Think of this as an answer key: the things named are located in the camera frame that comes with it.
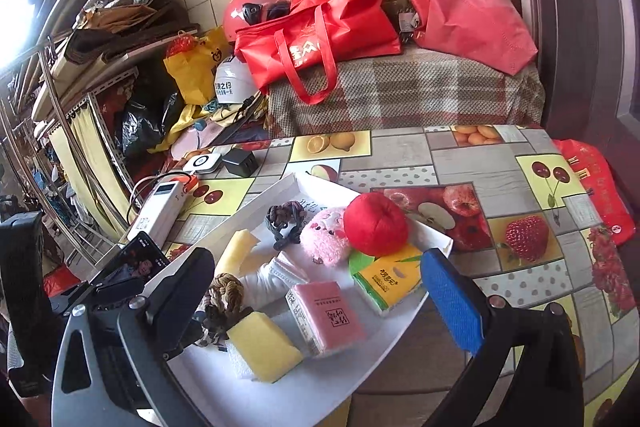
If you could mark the white face mask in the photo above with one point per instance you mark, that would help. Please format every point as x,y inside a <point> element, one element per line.
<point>270,279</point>

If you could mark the pink plush toy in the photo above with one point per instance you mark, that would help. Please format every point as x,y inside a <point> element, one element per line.
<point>322,239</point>

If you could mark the black plastic bag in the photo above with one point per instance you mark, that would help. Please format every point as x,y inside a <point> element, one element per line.
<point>140,127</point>

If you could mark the red plush apple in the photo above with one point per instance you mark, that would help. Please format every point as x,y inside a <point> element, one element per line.
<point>375,224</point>

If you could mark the fruit print tablecloth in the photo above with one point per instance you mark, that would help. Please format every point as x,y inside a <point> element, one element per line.
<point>500,157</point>

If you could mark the black charger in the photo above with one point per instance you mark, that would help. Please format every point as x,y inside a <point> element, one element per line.
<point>240,163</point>

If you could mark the white tray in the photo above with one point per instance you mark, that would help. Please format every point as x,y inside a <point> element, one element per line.
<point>280,399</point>

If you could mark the yellow tissue pack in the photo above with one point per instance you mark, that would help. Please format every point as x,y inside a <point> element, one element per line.
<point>390,282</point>

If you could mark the red net pouch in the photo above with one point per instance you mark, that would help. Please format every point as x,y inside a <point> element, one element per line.
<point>180,46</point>

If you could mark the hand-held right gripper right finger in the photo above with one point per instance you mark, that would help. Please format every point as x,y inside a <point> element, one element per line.
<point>450,297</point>

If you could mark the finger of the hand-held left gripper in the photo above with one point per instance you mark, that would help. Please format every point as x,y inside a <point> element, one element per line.
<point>120,291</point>

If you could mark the dark braided scrunchie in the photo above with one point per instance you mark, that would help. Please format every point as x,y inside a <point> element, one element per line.
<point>285,212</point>

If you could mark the white helmet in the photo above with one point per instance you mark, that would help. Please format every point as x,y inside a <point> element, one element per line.
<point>235,82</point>

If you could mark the black item with white tag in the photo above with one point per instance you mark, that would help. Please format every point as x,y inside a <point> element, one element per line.
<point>410,24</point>

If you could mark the plaid covered bench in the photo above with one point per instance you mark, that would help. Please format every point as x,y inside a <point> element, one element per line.
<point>425,92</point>

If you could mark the brown panelled metal door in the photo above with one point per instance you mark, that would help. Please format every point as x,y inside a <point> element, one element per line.
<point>575,32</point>

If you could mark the small white charging pad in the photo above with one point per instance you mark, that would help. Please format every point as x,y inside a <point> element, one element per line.
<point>202,162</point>

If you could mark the yellow plastic bag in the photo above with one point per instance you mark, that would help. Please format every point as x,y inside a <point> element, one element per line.
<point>195,67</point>

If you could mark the red printed flat bag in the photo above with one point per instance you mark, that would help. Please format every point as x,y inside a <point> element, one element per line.
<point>595,187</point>

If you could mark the yellow scouring sponge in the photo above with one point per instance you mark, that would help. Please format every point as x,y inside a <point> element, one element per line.
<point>265,347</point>

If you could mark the pink tissue pack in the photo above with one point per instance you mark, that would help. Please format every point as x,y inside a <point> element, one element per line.
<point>330,319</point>

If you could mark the salmon nonwoven bag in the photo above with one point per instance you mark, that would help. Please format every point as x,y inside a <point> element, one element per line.
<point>475,17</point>

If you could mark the white power bank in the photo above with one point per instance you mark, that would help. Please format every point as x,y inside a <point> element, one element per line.
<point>160,207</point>

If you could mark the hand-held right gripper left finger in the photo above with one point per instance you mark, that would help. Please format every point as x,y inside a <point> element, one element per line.
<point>185,292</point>

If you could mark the leopard print scrunchie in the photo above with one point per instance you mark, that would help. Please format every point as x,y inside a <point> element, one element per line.
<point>215,327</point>

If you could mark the yellow curtain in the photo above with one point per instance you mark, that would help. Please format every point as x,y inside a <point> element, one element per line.
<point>95,157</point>

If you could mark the glossy red tote bag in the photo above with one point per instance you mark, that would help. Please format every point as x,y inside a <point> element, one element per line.
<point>350,27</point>

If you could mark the pale yellow sponge piece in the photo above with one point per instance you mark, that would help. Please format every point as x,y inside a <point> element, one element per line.
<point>235,252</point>

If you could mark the black smartphone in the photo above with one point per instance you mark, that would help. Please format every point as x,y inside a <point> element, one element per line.
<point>140,264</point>

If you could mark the pile of mixed cloths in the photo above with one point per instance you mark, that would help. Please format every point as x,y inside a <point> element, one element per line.
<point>200,127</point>

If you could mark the red helmet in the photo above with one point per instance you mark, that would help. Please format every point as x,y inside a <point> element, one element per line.
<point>235,14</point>

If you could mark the metal shelf rack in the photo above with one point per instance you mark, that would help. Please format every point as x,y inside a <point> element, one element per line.
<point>107,142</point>

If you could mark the brown folded paper bags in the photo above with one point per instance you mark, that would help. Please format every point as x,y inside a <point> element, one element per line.
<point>125,22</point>

